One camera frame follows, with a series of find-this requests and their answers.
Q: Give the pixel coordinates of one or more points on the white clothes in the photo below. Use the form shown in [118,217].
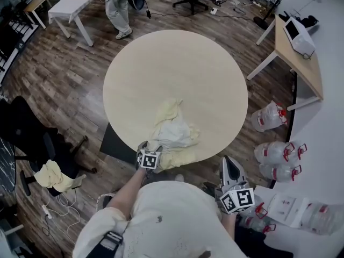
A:
[174,133]

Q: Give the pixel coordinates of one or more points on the pale yellow clothes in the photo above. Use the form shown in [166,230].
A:
[53,176]
[166,109]

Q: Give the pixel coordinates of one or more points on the group of clear water jugs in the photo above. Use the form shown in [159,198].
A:
[268,117]

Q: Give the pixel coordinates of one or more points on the black metal cabinet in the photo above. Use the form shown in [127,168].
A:
[115,146]

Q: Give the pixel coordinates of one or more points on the white cardboard box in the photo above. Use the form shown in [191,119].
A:
[285,206]

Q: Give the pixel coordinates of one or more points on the round beige table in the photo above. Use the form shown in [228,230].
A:
[174,68]

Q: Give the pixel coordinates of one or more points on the person's left forearm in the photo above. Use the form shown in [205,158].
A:
[123,195]

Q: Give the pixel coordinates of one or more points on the person's white shoe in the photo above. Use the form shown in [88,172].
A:
[179,178]

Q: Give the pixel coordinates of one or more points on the white power strip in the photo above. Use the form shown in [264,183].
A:
[46,211]
[213,11]

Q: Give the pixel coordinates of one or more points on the person's right forearm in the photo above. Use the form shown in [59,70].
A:
[229,224]

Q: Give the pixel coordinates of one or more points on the black marble table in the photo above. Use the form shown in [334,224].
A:
[6,165]

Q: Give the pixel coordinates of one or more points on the person's black trousers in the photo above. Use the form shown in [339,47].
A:
[161,176]

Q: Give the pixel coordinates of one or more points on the white grey laundry basket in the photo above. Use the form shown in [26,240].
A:
[99,201]

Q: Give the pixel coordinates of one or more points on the person's white knit top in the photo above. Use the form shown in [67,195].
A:
[174,219]

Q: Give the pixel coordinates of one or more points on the white appliance with screen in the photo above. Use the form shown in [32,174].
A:
[303,40]

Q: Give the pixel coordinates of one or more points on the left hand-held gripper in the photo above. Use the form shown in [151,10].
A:
[149,160]

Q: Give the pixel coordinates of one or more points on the wooden desk with white legs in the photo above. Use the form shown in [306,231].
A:
[298,60]

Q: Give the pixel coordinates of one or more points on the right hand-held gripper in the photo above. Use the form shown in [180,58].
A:
[236,200]

